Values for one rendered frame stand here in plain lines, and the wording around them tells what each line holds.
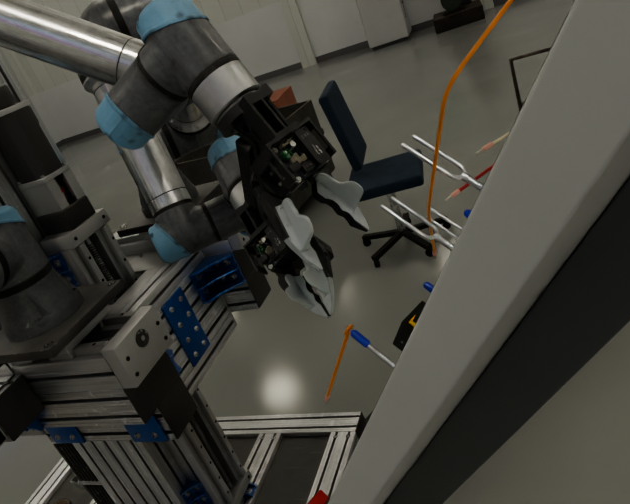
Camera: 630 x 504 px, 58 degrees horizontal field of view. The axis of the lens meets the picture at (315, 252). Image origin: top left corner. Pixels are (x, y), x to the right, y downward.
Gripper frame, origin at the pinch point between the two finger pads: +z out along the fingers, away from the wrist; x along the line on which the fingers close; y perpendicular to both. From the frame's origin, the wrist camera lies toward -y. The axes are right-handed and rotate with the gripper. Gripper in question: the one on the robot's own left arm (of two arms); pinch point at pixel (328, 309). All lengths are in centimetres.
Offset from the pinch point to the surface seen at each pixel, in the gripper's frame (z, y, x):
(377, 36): -691, -727, 29
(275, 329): -98, -174, -110
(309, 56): -811, -755, -88
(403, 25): -671, -734, 72
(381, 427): 30, 51, 22
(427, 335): 30, 55, 27
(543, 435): 27.2, -30.9, 7.2
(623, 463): 36.3, -28.4, 14.9
